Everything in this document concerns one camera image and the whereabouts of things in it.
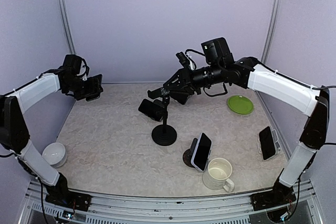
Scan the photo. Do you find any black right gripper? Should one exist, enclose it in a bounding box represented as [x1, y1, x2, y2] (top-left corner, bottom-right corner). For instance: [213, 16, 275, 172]
[164, 61, 225, 94]

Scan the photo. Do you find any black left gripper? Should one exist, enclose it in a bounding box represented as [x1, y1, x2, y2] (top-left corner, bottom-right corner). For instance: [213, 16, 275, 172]
[65, 76, 103, 100]

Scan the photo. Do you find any black phone dark case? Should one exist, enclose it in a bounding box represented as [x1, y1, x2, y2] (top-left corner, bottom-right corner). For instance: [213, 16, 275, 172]
[138, 99, 165, 122]

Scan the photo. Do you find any black pole phone stand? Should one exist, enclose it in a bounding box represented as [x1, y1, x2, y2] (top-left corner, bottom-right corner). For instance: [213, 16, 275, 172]
[151, 95, 177, 146]

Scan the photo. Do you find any purple-cased phone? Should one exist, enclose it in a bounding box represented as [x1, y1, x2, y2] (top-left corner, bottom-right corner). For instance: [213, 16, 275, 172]
[191, 133, 212, 172]

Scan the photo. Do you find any black folding phone stand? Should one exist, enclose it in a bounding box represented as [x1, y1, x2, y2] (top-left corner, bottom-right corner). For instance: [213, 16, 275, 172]
[153, 99, 168, 122]

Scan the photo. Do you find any teal-cased phone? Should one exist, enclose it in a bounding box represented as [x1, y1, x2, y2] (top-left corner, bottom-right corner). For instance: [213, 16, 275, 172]
[84, 74, 103, 102]

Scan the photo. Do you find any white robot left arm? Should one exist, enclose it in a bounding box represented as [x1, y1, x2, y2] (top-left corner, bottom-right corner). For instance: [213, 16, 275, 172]
[1, 54, 103, 206]

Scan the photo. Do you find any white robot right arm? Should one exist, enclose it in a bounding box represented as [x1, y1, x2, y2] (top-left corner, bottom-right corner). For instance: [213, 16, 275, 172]
[148, 37, 330, 205]

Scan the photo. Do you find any round dark wooden stand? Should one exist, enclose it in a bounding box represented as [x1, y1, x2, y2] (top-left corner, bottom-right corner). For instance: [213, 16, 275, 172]
[182, 138, 198, 167]

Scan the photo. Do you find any black phone on clear stand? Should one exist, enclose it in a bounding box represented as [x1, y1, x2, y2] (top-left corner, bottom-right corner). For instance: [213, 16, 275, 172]
[259, 126, 276, 161]

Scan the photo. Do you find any clear acrylic phone stand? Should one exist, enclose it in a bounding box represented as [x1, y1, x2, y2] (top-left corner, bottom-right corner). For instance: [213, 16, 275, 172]
[257, 129, 280, 155]

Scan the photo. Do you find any green plate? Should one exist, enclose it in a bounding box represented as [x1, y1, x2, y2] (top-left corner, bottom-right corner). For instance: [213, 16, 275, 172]
[227, 95, 254, 115]

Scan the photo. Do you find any white bowl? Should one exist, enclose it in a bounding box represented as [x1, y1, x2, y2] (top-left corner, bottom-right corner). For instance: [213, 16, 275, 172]
[42, 142, 67, 168]

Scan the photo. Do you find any cream ceramic mug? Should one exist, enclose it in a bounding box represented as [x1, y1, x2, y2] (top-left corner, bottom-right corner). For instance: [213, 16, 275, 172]
[202, 158, 235, 193]

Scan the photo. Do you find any left aluminium corner post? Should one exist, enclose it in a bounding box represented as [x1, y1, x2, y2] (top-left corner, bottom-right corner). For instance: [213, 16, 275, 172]
[57, 0, 76, 54]

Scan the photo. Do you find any aluminium corner post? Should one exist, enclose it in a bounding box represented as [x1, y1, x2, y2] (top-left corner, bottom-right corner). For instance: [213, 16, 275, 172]
[261, 0, 281, 63]
[57, 0, 76, 54]

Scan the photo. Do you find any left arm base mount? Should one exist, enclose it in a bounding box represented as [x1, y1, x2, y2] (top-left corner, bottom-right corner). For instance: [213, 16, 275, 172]
[45, 191, 91, 212]

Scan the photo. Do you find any aluminium front rail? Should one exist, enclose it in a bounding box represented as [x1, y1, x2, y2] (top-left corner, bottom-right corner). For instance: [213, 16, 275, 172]
[18, 179, 324, 224]

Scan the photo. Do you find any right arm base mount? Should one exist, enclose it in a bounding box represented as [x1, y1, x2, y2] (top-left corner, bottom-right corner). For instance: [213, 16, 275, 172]
[250, 190, 297, 211]

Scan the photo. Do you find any right aluminium corner post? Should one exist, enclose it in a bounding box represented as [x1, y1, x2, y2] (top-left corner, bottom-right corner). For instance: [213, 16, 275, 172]
[261, 0, 281, 63]

